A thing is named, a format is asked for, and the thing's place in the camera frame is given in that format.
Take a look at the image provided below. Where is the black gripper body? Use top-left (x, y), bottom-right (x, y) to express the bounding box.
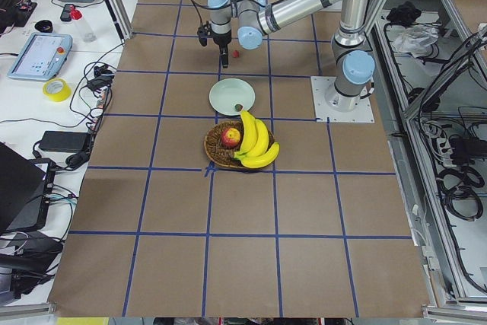
top-left (213, 31), bottom-right (232, 55)

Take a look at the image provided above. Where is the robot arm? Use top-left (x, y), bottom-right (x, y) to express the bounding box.
top-left (197, 0), bottom-right (375, 112)

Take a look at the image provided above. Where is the light green plate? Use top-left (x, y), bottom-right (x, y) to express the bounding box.
top-left (208, 78), bottom-right (255, 116)

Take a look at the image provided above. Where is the red apple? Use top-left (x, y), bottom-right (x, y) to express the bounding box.
top-left (221, 127), bottom-right (241, 149)

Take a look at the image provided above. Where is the woven wicker basket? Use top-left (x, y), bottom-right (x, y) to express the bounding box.
top-left (204, 120), bottom-right (272, 170)

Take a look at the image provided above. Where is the yellow banana bunch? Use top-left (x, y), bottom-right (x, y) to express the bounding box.
top-left (234, 110), bottom-right (280, 169)

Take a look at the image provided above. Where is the clear bottle red cap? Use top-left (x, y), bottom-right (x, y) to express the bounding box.
top-left (70, 6), bottom-right (97, 43)

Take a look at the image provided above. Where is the yellow tape roll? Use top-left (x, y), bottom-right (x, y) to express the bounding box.
top-left (43, 78), bottom-right (72, 103)

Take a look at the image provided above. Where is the near teach pendant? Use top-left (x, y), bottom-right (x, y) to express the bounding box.
top-left (7, 33), bottom-right (73, 81)

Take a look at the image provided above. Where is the black power adapter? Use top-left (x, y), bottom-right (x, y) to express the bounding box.
top-left (39, 131), bottom-right (90, 153)

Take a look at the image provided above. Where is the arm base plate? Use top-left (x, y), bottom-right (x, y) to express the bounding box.
top-left (310, 76), bottom-right (375, 123)

